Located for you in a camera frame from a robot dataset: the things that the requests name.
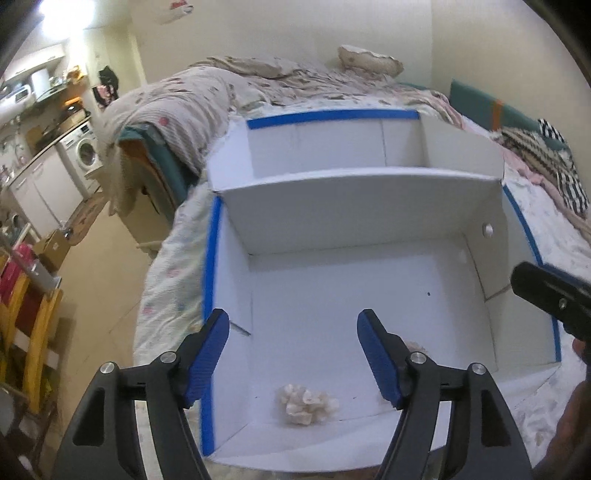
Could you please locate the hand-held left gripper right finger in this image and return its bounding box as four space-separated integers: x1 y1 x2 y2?
356 308 532 480

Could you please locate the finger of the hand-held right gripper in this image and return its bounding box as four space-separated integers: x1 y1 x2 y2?
511 261 591 342

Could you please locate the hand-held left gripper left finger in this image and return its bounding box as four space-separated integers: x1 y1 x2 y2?
54 308 230 480

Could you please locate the white cardboard box blue tape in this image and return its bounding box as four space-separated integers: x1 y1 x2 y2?
198 108 563 468

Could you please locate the white tissue ball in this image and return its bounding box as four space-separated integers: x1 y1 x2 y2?
276 383 341 426

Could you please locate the person's right forearm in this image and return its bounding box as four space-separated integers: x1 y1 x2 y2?
533 378 591 480

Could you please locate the black white striped cloth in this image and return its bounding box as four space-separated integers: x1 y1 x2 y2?
501 119 590 215

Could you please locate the yellow wooden chair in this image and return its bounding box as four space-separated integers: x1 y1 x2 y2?
0 249 64 416

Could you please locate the patterned floor rug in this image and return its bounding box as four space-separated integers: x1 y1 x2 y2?
68 191 110 244

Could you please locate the brown cardboard box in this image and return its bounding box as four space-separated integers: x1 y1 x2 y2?
32 228 73 271

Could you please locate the teal mattress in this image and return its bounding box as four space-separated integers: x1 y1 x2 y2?
117 127 202 206

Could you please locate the teal padded headboard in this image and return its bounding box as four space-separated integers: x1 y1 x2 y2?
450 78 568 151

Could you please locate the white kitchen cabinet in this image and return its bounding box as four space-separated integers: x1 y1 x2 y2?
7 148 85 237

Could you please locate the white washing machine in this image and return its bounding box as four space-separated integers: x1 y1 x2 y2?
58 120 103 191

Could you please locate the beige floral quilt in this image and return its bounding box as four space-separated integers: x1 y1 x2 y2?
99 55 462 217

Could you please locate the black hanging clothing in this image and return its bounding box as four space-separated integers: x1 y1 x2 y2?
98 66 121 101

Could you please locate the beige floral pillow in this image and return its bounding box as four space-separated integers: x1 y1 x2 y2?
338 45 404 77

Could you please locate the range hood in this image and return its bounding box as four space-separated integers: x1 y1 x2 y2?
28 69 71 103

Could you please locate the wall decoration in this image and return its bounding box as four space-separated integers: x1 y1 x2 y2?
163 0 195 25

